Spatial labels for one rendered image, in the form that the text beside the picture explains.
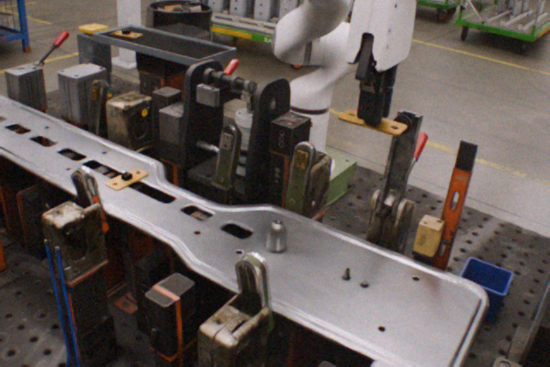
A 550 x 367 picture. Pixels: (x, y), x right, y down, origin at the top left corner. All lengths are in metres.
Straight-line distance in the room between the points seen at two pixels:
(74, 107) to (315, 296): 0.78
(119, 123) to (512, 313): 0.98
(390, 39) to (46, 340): 0.88
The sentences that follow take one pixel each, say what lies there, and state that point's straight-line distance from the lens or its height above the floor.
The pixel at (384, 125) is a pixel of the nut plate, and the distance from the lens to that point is 0.68.
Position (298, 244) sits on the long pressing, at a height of 1.00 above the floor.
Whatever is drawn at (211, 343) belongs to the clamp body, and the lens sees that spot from 0.65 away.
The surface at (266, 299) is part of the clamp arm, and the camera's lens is 0.68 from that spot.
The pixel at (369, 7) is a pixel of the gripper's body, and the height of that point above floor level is 1.40.
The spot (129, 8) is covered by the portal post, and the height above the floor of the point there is 0.53.
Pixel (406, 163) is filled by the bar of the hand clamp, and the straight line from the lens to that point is 0.85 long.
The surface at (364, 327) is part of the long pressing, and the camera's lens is 0.74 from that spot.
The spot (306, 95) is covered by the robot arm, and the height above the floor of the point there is 1.03.
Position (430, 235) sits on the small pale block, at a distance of 0.85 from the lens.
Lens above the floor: 1.51
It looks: 27 degrees down
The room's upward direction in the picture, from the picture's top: 4 degrees clockwise
